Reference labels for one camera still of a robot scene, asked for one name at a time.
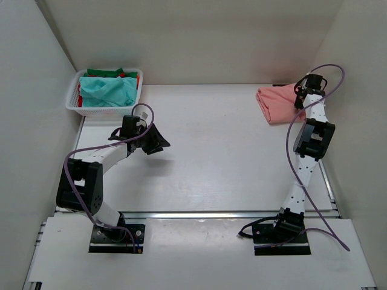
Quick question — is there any pink t shirt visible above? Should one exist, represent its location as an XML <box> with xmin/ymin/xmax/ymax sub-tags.
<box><xmin>256</xmin><ymin>83</ymin><xmax>298</xmax><ymax>125</ymax></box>

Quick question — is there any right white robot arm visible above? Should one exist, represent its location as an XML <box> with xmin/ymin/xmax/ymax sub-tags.
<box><xmin>239</xmin><ymin>88</ymin><xmax>335</xmax><ymax>248</ymax></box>

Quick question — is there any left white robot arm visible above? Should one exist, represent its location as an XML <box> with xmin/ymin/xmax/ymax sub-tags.
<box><xmin>56</xmin><ymin>124</ymin><xmax>170</xmax><ymax>242</ymax></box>

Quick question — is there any teal t shirt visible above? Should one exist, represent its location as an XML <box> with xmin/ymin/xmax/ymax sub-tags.
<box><xmin>79</xmin><ymin>77</ymin><xmax>137</xmax><ymax>108</ymax></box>

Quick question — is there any white plastic basket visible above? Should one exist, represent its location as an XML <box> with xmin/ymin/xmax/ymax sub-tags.
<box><xmin>65</xmin><ymin>68</ymin><xmax>143</xmax><ymax>116</ymax></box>

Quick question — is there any green t shirt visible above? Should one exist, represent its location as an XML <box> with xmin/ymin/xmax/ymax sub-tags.
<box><xmin>83</xmin><ymin>68</ymin><xmax>125</xmax><ymax>78</ymax></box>

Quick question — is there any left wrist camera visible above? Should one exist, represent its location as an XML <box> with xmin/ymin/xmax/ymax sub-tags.
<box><xmin>119</xmin><ymin>115</ymin><xmax>148</xmax><ymax>139</ymax></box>

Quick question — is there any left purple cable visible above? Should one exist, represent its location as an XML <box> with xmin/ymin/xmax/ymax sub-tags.
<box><xmin>63</xmin><ymin>103</ymin><xmax>155</xmax><ymax>253</ymax></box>

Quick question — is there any purple cable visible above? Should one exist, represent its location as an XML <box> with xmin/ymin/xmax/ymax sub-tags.
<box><xmin>63</xmin><ymin>103</ymin><xmax>155</xmax><ymax>253</ymax></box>
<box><xmin>253</xmin><ymin>63</ymin><xmax>351</xmax><ymax>252</ymax></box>

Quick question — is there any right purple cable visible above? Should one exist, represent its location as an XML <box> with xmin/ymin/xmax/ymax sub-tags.
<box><xmin>253</xmin><ymin>63</ymin><xmax>351</xmax><ymax>252</ymax></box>

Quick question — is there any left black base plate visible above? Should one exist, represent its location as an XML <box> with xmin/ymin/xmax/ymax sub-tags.
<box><xmin>88</xmin><ymin>222</ymin><xmax>146</xmax><ymax>254</ymax></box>

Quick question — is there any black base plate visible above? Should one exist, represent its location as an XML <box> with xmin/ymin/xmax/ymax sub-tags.
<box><xmin>88</xmin><ymin>222</ymin><xmax>146</xmax><ymax>254</ymax></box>
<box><xmin>238</xmin><ymin>223</ymin><xmax>311</xmax><ymax>256</ymax></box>

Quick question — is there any aluminium rail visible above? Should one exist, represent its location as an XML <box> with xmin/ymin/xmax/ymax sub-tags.
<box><xmin>54</xmin><ymin>120</ymin><xmax>342</xmax><ymax>221</ymax></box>

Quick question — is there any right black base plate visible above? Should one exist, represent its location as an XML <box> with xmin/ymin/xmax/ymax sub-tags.
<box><xmin>238</xmin><ymin>223</ymin><xmax>311</xmax><ymax>256</ymax></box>

